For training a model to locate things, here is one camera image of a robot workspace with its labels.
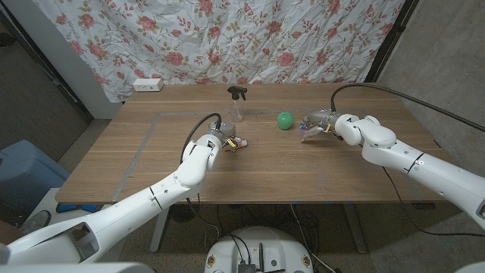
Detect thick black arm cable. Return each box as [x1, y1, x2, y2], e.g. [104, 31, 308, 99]
[330, 83, 485, 133]
[180, 112, 223, 239]

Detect person's leg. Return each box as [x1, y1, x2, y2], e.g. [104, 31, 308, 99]
[0, 220, 23, 246]

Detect grey table leg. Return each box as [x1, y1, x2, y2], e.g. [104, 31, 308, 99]
[343, 202, 368, 254]

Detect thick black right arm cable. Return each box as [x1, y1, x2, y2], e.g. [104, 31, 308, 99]
[330, 83, 485, 133]

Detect black round floor fan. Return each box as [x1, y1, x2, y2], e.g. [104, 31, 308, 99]
[169, 203, 201, 224]

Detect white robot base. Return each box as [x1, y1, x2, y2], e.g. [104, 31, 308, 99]
[204, 226, 314, 273]

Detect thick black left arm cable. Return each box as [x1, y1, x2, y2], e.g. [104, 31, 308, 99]
[180, 112, 223, 239]

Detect green ball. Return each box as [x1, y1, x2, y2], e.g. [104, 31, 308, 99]
[277, 111, 295, 131]

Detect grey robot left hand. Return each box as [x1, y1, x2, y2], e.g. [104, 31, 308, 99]
[208, 121, 243, 152]

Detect clear spray bottle black head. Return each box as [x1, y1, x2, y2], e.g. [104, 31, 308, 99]
[227, 85, 248, 123]

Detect white floor cable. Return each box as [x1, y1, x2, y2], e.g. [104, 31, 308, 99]
[289, 203, 337, 273]

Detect grey sneaker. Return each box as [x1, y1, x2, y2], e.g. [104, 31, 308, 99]
[18, 209, 52, 236]

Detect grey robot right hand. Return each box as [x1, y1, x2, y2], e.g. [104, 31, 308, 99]
[301, 108, 340, 143]

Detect white power strip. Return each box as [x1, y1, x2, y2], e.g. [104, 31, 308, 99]
[132, 77, 164, 93]

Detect black floor cable tangle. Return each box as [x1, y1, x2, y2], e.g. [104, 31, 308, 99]
[215, 203, 321, 247]

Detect blue plastic bin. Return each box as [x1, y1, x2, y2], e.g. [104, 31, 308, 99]
[0, 139, 71, 224]

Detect white table leg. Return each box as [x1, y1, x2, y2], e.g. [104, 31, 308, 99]
[149, 203, 171, 254]

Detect blue flat floor object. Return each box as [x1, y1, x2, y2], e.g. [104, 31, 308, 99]
[55, 203, 99, 214]

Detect thin black right arm wire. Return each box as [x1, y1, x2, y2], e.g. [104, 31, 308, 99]
[382, 166, 485, 237]

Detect black backdrop stand pole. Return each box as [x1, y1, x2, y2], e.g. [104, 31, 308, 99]
[364, 0, 420, 83]

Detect floral backdrop cloth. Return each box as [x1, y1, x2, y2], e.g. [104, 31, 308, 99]
[32, 0, 407, 103]

